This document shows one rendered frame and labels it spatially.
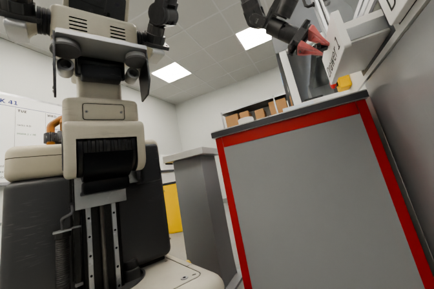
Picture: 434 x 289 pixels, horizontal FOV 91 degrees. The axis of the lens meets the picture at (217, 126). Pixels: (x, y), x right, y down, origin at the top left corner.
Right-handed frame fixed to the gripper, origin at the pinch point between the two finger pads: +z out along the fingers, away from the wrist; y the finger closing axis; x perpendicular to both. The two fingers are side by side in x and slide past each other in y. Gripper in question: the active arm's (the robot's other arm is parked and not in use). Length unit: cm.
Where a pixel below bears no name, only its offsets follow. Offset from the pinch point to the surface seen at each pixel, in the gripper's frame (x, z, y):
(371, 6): -6.1, 5.3, 12.2
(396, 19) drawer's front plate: -17.1, 12.6, 3.6
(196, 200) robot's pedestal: 45, -19, -85
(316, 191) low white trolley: 13.9, 23.3, -38.8
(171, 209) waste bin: 188, -81, -181
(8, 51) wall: 73, -343, -125
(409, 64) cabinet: -11.2, 20.2, -1.1
